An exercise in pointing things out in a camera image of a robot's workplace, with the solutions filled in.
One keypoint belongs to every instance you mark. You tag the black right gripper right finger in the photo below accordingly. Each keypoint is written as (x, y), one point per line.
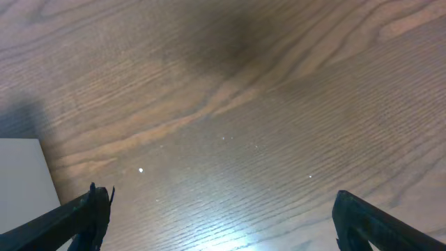
(362, 226)

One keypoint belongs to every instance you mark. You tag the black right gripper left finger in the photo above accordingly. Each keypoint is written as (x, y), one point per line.
(83, 220)

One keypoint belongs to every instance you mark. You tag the white box pink inside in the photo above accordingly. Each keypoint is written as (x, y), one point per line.
(27, 188)

